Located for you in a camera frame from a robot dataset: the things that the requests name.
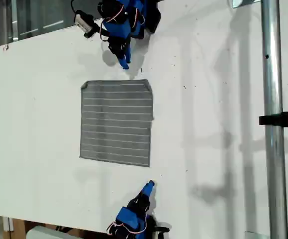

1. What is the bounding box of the grey striped towel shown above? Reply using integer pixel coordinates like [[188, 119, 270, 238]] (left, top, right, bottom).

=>
[[79, 79, 156, 168]]

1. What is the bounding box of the wooden table leg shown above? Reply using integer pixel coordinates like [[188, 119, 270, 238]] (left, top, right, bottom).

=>
[[3, 217, 26, 239]]

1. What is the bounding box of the gripper camera stalk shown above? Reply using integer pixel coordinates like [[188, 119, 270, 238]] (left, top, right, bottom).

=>
[[94, 23, 109, 42]]

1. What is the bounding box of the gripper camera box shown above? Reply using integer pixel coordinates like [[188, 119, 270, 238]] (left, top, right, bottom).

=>
[[74, 9, 96, 39]]

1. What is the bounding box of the gripper camera cable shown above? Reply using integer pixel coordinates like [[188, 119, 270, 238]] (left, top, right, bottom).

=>
[[70, 0, 81, 13]]

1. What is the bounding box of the glass window with metal frame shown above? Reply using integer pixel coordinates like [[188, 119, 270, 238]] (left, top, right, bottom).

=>
[[0, 0, 104, 50]]

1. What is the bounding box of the steel post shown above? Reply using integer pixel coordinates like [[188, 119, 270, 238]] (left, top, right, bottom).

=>
[[260, 0, 288, 239]]

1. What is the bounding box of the black post clamp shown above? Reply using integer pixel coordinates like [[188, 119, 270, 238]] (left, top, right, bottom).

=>
[[259, 106, 288, 132]]

